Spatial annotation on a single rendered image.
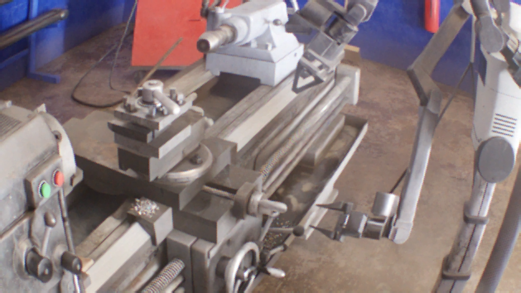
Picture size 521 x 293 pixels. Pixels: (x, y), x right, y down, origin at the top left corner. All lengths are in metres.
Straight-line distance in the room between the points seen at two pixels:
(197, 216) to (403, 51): 4.31
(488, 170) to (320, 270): 1.51
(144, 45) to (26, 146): 3.78
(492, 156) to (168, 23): 3.52
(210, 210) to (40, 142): 0.75
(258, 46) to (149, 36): 2.27
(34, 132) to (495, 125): 1.19
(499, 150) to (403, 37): 4.21
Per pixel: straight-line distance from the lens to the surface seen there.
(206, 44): 2.27
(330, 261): 3.03
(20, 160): 1.08
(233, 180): 1.86
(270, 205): 1.68
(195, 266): 1.73
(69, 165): 1.44
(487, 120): 1.59
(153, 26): 4.77
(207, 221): 1.68
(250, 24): 2.46
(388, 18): 5.74
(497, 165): 1.65
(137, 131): 1.62
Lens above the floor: 1.79
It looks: 26 degrees down
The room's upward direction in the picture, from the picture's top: 5 degrees clockwise
